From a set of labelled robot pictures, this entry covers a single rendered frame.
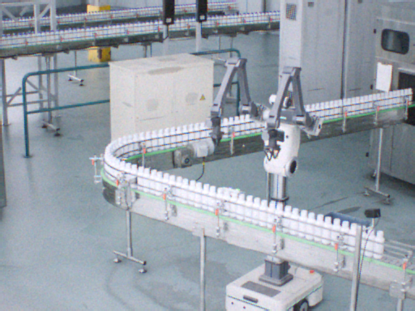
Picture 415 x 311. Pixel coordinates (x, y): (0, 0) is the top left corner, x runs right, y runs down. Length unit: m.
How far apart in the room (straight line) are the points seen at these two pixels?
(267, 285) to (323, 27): 5.87
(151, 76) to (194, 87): 0.62
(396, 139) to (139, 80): 2.94
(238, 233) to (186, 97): 4.39
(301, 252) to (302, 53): 6.31
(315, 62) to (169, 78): 2.70
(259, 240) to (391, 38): 4.14
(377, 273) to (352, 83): 7.24
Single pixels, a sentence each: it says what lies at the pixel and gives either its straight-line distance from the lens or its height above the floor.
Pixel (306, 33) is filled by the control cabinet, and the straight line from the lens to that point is 11.15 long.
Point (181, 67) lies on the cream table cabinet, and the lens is 9.44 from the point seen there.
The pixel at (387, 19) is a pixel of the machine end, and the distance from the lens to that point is 8.93.
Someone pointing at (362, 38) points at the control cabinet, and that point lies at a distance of 11.91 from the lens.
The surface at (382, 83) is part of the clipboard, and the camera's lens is 9.03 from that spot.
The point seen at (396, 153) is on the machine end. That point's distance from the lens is 9.04.
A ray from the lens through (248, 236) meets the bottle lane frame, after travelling 5.32.
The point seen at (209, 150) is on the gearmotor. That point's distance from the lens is 6.89.
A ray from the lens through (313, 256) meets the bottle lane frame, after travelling 5.08.
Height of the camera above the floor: 3.01
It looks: 17 degrees down
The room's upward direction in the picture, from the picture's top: 1 degrees clockwise
